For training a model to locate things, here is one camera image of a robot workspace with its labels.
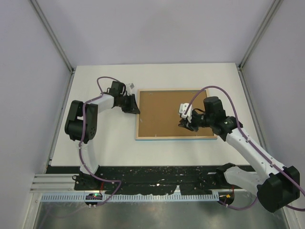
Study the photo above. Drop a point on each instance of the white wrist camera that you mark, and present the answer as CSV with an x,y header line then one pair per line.
x,y
185,111
129,88

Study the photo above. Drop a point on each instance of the left aluminium post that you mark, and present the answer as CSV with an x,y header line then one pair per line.
x,y
42,17

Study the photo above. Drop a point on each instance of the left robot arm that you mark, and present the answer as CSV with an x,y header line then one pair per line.
x,y
82,120

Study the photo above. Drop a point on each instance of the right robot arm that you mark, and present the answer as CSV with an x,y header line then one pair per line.
x,y
274,185

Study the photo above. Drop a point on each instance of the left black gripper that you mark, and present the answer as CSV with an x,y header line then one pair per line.
x,y
133,108

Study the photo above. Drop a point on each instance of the aluminium rail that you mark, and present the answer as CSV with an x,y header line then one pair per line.
x,y
64,182

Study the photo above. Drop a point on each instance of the right aluminium post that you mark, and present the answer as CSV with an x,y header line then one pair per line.
x,y
272,10

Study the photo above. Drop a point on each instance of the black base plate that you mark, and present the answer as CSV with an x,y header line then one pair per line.
x,y
159,180

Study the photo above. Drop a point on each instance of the perforated cable duct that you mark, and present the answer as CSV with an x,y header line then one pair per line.
x,y
94,197

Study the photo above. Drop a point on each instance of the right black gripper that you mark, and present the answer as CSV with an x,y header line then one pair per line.
x,y
191,126

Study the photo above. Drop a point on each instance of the aluminium post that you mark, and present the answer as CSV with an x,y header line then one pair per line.
x,y
42,17
272,10

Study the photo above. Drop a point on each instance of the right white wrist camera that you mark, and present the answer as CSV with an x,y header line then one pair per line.
x,y
185,111

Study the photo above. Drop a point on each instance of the blue picture frame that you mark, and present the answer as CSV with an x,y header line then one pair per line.
x,y
159,115

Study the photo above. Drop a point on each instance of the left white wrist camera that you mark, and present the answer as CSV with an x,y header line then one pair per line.
x,y
129,88

